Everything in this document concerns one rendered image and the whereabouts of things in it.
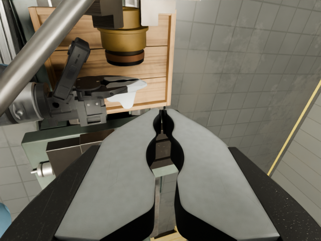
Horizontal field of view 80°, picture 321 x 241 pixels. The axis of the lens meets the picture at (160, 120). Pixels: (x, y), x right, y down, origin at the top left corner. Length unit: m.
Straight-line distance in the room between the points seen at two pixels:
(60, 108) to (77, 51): 0.12
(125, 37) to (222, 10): 1.48
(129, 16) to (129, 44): 0.04
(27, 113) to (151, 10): 0.28
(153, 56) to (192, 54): 1.11
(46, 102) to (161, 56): 0.37
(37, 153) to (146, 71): 0.42
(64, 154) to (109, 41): 0.40
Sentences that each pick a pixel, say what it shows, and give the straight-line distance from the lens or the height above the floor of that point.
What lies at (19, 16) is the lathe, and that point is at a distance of 0.96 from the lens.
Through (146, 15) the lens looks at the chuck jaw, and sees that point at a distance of 0.38.
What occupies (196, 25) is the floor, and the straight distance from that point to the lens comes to 1.69.
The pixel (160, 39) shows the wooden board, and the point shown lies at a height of 0.88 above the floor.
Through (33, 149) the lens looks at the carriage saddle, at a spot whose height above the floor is 0.93.
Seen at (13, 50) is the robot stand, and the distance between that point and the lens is 1.32.
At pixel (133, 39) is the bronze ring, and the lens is 0.36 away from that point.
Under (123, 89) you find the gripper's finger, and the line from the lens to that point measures 0.40.
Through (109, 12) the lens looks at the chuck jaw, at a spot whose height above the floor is 1.15.
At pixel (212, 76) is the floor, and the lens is 1.91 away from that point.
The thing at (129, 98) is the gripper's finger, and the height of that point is 1.10.
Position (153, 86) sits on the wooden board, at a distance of 0.67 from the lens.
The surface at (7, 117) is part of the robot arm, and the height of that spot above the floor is 1.11.
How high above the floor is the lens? 1.47
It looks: 52 degrees down
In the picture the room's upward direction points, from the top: 148 degrees clockwise
